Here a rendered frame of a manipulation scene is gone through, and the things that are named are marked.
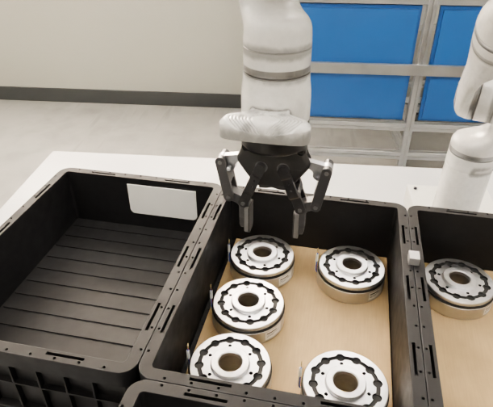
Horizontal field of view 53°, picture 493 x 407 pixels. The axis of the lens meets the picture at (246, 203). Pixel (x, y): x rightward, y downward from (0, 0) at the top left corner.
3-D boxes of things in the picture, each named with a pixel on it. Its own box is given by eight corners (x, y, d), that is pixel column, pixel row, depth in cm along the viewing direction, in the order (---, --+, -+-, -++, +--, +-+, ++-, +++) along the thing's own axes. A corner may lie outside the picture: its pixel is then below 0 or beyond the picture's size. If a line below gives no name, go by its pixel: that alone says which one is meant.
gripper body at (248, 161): (318, 101, 57) (312, 173, 62) (245, 95, 58) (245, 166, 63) (310, 127, 50) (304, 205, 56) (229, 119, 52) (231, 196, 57)
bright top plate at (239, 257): (236, 234, 85) (236, 232, 85) (296, 241, 84) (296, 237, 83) (225, 273, 77) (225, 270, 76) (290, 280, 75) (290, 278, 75)
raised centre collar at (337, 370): (327, 363, 62) (327, 360, 62) (367, 371, 61) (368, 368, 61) (321, 396, 58) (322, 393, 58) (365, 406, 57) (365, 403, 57)
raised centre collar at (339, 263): (337, 253, 80) (338, 250, 80) (369, 259, 79) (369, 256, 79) (333, 273, 76) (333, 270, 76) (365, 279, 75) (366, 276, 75)
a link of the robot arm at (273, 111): (216, 140, 49) (214, 80, 46) (243, 100, 59) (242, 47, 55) (308, 149, 48) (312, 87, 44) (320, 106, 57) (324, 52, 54)
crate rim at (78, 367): (66, 178, 91) (63, 165, 90) (224, 195, 86) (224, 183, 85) (-105, 345, 59) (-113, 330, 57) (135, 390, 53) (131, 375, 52)
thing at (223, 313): (222, 276, 76) (222, 274, 76) (288, 286, 74) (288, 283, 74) (204, 325, 68) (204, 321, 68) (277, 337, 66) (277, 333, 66)
